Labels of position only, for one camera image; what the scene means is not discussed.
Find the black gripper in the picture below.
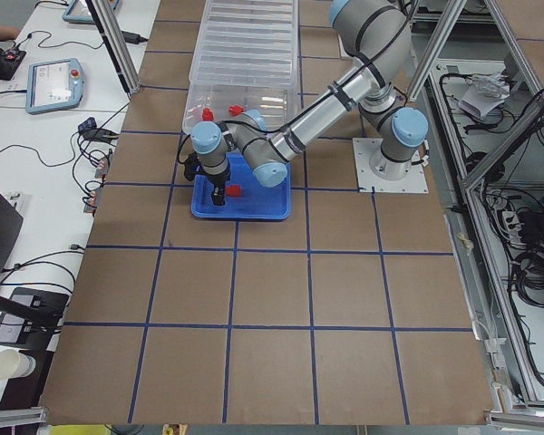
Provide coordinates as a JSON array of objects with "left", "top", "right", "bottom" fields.
[{"left": 183, "top": 152, "right": 230, "bottom": 207}]

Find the red block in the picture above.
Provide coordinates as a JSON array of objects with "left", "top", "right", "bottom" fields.
[
  {"left": 228, "top": 105, "right": 244, "bottom": 117},
  {"left": 225, "top": 184, "right": 243, "bottom": 198},
  {"left": 201, "top": 108, "right": 214, "bottom": 121}
]

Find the clear plastic box lid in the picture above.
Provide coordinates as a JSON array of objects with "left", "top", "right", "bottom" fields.
[{"left": 189, "top": 1, "right": 298, "bottom": 89}]

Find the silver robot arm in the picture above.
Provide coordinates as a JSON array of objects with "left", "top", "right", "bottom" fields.
[{"left": 182, "top": 1, "right": 429, "bottom": 206}]

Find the clear plastic storage box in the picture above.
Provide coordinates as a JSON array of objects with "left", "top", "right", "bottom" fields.
[{"left": 182, "top": 84, "right": 298, "bottom": 133}]

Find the blue plastic tray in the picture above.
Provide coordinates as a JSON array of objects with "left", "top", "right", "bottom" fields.
[{"left": 190, "top": 153, "right": 291, "bottom": 221}]

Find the black power adapter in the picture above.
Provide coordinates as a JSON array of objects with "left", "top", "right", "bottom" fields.
[{"left": 121, "top": 31, "right": 149, "bottom": 44}]

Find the teach pendant near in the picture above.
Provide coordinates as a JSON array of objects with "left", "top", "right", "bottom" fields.
[{"left": 25, "top": 58, "right": 84, "bottom": 115}]

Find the teach pendant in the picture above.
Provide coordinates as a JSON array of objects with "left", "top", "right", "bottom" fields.
[
  {"left": 62, "top": 0, "right": 94, "bottom": 24},
  {"left": 25, "top": 58, "right": 84, "bottom": 115}
]

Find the teach pendant far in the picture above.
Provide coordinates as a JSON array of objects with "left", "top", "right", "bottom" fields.
[{"left": 62, "top": 0, "right": 94, "bottom": 24}]

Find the black monitor stand base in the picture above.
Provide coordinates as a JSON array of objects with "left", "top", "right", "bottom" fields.
[{"left": 0, "top": 286, "right": 69, "bottom": 350}]

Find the white paper cup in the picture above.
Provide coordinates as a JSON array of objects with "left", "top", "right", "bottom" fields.
[{"left": 0, "top": 349, "right": 36, "bottom": 381}]

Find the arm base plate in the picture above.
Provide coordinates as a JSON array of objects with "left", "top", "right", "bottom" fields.
[{"left": 353, "top": 138, "right": 429, "bottom": 194}]

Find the aluminium frame post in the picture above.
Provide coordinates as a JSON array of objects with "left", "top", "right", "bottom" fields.
[{"left": 86, "top": 0, "right": 141, "bottom": 95}]

